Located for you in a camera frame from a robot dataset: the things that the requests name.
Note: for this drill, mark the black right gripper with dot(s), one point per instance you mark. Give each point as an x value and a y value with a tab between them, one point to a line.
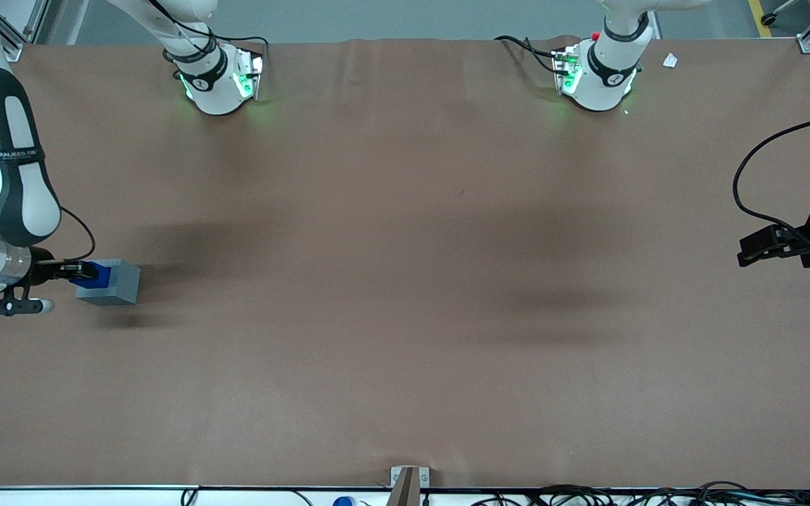
43	270

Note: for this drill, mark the blue plastic part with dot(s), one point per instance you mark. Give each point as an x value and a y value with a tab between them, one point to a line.
105	275

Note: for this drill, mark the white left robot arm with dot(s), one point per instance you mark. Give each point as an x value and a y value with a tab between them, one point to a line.
598	88

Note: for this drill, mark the gray square base block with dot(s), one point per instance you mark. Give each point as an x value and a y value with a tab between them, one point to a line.
125	284

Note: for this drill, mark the white paper scrap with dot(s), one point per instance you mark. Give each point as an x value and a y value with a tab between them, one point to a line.
670	61

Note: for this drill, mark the black chair caster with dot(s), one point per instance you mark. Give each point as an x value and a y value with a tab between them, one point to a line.
768	19

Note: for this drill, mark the brown table mat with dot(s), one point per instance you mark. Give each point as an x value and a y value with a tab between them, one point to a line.
405	295

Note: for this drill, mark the blue round cap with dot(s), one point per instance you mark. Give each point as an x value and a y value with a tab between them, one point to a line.
342	502

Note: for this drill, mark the gray camera mount bracket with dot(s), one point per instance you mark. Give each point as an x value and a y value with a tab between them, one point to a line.
408	485

